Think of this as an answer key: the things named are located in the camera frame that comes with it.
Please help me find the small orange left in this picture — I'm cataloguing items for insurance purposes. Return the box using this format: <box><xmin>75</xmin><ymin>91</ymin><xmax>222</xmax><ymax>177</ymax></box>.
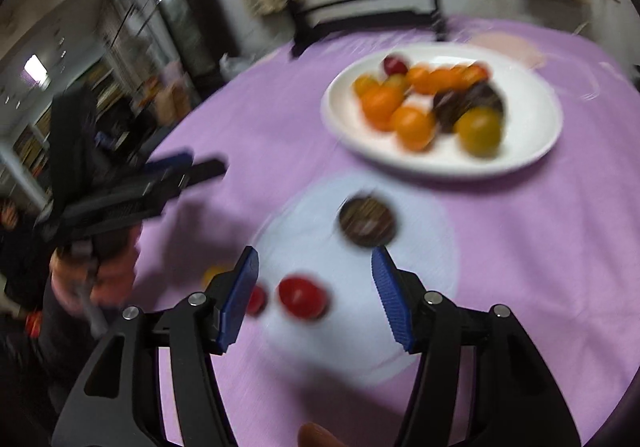
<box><xmin>406</xmin><ymin>65</ymin><xmax>434</xmax><ymax>95</ymax></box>

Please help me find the mandarin orange back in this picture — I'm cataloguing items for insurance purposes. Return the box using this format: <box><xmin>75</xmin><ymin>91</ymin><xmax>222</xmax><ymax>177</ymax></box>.
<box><xmin>460</xmin><ymin>63</ymin><xmax>491</xmax><ymax>88</ymax></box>

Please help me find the purple tablecloth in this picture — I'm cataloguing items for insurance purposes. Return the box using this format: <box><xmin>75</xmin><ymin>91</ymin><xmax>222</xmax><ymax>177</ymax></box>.
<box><xmin>132</xmin><ymin>20</ymin><xmax>639</xmax><ymax>446</ymax></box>

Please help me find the red cherry tomato partly hidden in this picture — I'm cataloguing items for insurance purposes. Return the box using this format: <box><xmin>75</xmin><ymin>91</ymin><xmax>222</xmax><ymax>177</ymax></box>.
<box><xmin>245</xmin><ymin>283</ymin><xmax>268</xmax><ymax>317</ymax></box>

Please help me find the mandarin orange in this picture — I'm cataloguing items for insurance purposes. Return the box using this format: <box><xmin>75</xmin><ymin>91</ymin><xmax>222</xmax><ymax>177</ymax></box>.
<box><xmin>426</xmin><ymin>67</ymin><xmax>465</xmax><ymax>95</ymax></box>
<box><xmin>460</xmin><ymin>63</ymin><xmax>491</xmax><ymax>88</ymax></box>

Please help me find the white oval plate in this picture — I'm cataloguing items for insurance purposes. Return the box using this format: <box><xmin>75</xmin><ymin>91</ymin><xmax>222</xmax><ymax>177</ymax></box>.
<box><xmin>321</xmin><ymin>43</ymin><xmax>563</xmax><ymax>178</ymax></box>

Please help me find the left hand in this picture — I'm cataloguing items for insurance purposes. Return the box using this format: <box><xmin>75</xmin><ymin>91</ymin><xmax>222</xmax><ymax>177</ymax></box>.
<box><xmin>50</xmin><ymin>225</ymin><xmax>142</xmax><ymax>316</ymax></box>

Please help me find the white plastic bag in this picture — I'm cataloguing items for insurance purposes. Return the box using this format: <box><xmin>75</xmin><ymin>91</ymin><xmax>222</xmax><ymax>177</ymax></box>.
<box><xmin>219</xmin><ymin>54</ymin><xmax>252</xmax><ymax>82</ymax></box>

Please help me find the dark chestnut oblong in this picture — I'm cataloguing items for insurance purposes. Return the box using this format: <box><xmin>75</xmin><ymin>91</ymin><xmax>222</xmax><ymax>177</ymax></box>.
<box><xmin>432</xmin><ymin>91</ymin><xmax>471</xmax><ymax>133</ymax></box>

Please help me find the dark red plum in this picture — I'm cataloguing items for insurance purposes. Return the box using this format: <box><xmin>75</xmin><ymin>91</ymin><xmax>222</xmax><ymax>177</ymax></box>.
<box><xmin>382</xmin><ymin>54</ymin><xmax>409</xmax><ymax>77</ymax></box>

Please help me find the dark water chestnut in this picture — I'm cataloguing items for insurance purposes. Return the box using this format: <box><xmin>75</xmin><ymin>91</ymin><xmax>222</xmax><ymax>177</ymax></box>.
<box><xmin>337</xmin><ymin>195</ymin><xmax>398</xmax><ymax>249</ymax></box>

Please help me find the small yellow fruit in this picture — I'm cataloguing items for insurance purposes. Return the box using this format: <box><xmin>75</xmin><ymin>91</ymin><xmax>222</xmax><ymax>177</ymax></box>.
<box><xmin>202</xmin><ymin>264</ymin><xmax>233</xmax><ymax>290</ymax></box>
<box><xmin>383</xmin><ymin>74</ymin><xmax>411</xmax><ymax>96</ymax></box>

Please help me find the large yellow orange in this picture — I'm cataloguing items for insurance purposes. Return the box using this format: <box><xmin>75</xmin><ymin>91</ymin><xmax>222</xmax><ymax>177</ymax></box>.
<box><xmin>352</xmin><ymin>74</ymin><xmax>381</xmax><ymax>98</ymax></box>

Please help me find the orange citrus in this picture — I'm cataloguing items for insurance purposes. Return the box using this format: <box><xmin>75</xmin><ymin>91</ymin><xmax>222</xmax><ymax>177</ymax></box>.
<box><xmin>390</xmin><ymin>106</ymin><xmax>437</xmax><ymax>152</ymax></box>

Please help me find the red cherry tomato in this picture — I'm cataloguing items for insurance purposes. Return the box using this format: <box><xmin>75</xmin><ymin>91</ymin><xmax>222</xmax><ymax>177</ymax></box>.
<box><xmin>278</xmin><ymin>276</ymin><xmax>330</xmax><ymax>320</ymax></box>

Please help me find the small yellow-orange citrus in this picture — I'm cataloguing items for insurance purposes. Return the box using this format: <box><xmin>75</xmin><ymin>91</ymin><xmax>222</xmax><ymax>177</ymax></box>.
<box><xmin>454</xmin><ymin>106</ymin><xmax>503</xmax><ymax>158</ymax></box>

